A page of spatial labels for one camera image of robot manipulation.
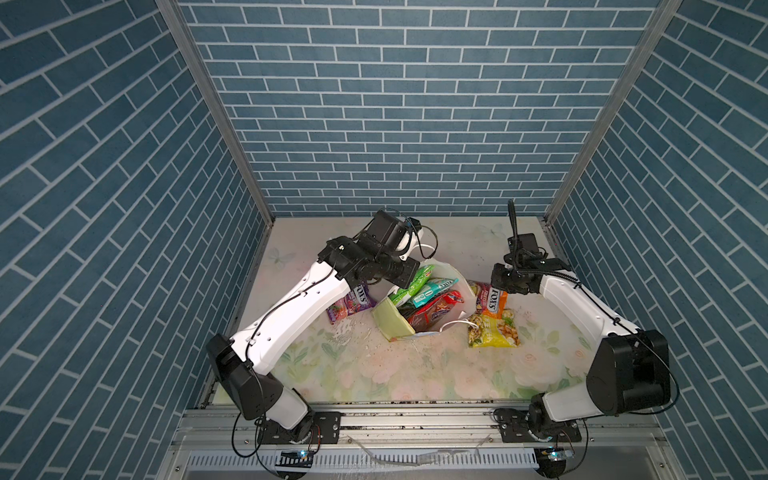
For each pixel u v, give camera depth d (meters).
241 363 0.40
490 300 0.94
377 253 0.52
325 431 0.74
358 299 0.94
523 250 0.68
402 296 0.76
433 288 0.77
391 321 0.69
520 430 0.74
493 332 0.87
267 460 0.71
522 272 0.64
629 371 0.43
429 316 0.83
